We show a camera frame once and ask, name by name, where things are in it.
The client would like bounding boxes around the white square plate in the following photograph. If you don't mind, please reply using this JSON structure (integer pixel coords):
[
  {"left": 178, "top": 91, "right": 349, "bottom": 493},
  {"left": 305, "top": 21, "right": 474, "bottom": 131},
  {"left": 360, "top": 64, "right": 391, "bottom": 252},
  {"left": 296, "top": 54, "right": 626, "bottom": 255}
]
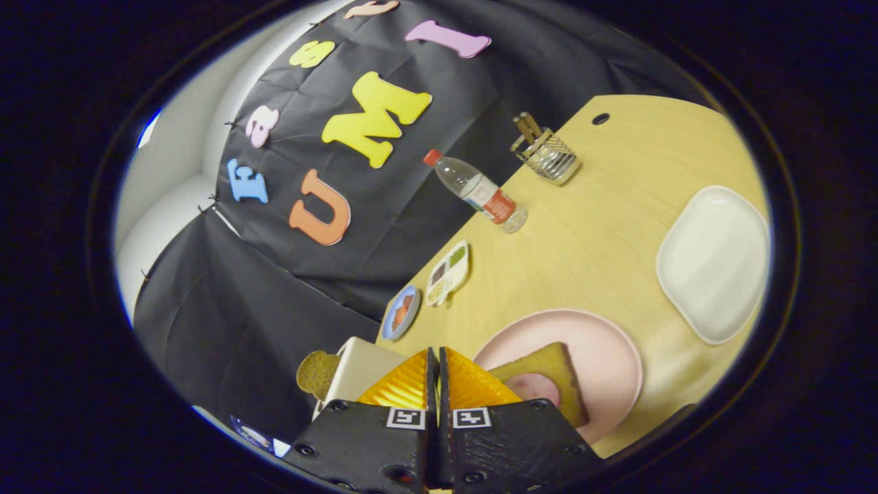
[{"left": 656, "top": 185, "right": 772, "bottom": 345}]

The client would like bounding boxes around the white toaster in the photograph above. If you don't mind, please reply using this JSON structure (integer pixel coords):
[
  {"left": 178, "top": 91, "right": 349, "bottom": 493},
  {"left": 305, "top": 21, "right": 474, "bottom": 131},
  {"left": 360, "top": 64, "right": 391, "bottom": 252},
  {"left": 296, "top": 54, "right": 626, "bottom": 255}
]
[{"left": 312, "top": 336, "right": 409, "bottom": 421}]

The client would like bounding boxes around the toasted bread slice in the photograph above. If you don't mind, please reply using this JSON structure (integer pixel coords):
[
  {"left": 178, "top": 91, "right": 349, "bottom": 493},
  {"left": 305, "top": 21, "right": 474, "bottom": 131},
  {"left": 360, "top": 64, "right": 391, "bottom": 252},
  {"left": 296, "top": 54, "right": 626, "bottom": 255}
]
[{"left": 487, "top": 342, "right": 591, "bottom": 428}]

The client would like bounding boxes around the wire mesh utensil holder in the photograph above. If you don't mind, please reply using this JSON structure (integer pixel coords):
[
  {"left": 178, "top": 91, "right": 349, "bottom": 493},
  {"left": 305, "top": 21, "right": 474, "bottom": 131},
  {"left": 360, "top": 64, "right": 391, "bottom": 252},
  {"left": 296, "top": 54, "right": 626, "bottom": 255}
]
[{"left": 510, "top": 127, "right": 582, "bottom": 187}]

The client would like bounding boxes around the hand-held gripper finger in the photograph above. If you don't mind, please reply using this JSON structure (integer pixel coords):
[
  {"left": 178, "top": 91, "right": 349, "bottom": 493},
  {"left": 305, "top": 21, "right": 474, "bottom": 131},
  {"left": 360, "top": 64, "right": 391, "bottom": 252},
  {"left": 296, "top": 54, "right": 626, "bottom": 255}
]
[
  {"left": 439, "top": 346, "right": 608, "bottom": 494},
  {"left": 283, "top": 346, "right": 440, "bottom": 494}
]

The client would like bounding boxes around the brown bread slice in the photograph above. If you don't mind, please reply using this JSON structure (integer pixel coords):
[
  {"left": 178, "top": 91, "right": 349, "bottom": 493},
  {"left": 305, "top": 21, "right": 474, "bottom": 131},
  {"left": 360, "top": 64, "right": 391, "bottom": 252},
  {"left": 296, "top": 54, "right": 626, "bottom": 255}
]
[{"left": 296, "top": 350, "right": 342, "bottom": 401}]

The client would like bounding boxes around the white divided condiment tray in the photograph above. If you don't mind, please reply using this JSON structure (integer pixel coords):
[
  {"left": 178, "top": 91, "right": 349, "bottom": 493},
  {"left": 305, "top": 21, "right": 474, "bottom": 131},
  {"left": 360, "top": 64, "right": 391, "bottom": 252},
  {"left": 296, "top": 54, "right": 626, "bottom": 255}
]
[{"left": 425, "top": 240, "right": 471, "bottom": 307}]

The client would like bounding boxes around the pink ham slice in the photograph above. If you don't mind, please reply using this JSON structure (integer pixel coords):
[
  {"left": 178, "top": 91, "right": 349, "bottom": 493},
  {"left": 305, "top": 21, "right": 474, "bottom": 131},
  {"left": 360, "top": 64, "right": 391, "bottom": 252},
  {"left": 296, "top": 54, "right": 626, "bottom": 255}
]
[{"left": 504, "top": 373, "right": 562, "bottom": 410}]

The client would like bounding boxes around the pink round plate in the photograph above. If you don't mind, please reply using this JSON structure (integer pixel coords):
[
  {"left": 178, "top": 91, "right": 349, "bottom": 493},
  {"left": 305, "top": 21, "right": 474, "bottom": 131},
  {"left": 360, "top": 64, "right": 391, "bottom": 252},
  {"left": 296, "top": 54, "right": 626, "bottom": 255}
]
[{"left": 472, "top": 309, "right": 644, "bottom": 445}]

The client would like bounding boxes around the ceiling light panel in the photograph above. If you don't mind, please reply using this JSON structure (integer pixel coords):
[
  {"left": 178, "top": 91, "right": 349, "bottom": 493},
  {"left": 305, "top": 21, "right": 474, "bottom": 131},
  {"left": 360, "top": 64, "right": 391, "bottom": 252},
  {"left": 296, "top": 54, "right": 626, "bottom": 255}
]
[{"left": 136, "top": 110, "right": 162, "bottom": 150}]

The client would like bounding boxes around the clear bottle with red cap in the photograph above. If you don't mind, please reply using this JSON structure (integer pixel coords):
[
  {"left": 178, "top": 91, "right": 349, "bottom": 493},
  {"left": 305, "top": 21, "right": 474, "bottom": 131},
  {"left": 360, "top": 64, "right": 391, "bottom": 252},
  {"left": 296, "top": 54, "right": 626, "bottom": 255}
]
[{"left": 423, "top": 148, "right": 528, "bottom": 234}]

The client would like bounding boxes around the blue plate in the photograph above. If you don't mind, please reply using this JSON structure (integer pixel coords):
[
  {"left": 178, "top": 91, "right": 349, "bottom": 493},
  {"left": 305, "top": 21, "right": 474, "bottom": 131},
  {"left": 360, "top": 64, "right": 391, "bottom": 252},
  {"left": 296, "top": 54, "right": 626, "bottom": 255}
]
[{"left": 381, "top": 285, "right": 421, "bottom": 342}]

